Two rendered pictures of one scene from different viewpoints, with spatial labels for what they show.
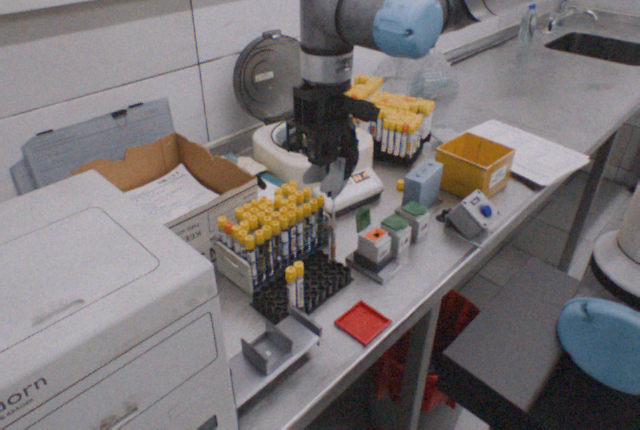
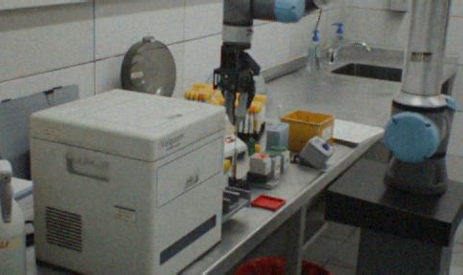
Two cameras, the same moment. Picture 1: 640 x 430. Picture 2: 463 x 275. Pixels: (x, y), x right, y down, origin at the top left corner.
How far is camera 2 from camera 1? 1.09 m
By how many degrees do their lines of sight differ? 23
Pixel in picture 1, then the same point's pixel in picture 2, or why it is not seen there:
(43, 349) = (182, 121)
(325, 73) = (241, 36)
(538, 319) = (373, 178)
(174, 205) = not seen: hidden behind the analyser
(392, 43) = (284, 13)
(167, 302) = (213, 119)
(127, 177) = not seen: hidden behind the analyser
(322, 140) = (240, 75)
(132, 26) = (61, 27)
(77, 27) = (33, 24)
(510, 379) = (366, 195)
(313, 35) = (235, 14)
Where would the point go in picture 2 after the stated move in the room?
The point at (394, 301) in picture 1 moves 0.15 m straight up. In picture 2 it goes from (282, 195) to (286, 138)
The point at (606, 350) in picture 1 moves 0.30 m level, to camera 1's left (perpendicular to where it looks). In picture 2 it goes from (406, 137) to (275, 144)
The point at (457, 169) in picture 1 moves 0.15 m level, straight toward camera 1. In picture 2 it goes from (298, 130) to (302, 144)
